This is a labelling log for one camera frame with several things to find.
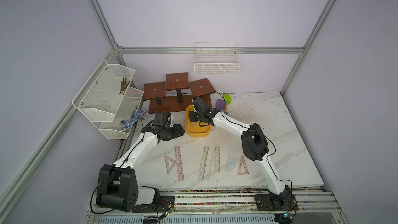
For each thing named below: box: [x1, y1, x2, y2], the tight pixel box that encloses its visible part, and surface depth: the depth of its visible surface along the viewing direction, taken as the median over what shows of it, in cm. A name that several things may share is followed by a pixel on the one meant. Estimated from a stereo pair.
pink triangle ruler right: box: [236, 155, 250, 176], surface depth 86 cm
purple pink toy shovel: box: [215, 99, 226, 110], surface depth 117 cm
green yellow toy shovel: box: [222, 93, 232, 115], surface depth 121 cm
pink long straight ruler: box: [174, 145, 186, 182], surface depth 88 cm
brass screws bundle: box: [119, 76, 131, 95], surface depth 83 cm
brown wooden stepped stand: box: [142, 72, 217, 114], surface depth 106 cm
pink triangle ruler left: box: [164, 156, 177, 176], surface depth 88 cm
